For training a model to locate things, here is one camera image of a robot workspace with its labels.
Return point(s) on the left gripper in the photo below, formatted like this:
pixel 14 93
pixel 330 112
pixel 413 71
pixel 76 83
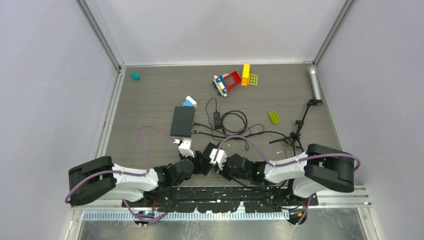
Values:
pixel 197 161

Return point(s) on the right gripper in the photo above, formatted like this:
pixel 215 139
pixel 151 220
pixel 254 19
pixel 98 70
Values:
pixel 225 173

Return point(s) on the black network switch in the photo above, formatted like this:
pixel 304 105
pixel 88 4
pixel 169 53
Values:
pixel 208 150

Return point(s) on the black power adapter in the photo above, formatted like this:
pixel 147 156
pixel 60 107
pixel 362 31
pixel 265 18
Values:
pixel 217 120

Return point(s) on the green toy brick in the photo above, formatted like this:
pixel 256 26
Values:
pixel 274 117

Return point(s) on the black mini tripod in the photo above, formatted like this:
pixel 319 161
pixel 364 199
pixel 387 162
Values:
pixel 294 138

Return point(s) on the blue white toy brick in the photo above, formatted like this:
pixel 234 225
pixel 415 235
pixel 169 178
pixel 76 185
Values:
pixel 189 102

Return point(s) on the silver microphone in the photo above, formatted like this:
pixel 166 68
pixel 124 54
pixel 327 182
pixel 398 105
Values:
pixel 313 74

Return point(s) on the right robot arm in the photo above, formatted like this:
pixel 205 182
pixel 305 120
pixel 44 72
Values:
pixel 316 169

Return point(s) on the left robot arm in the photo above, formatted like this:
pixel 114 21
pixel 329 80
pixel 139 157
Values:
pixel 101 179

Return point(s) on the red blue toy vehicle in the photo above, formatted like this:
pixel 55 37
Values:
pixel 226 82

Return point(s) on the lime green grid plate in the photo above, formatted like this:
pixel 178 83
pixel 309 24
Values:
pixel 253 79

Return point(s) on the yellow toy brick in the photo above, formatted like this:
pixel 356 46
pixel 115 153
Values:
pixel 245 74

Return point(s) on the teal block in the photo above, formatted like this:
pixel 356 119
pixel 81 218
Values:
pixel 135 76

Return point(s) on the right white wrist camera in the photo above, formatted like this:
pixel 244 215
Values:
pixel 217 158

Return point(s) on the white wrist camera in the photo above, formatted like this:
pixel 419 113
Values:
pixel 217 158
pixel 185 148

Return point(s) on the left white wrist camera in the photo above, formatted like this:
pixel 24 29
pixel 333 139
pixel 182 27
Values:
pixel 185 148

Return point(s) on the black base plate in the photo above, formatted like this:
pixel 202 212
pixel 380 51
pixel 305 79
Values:
pixel 220 199

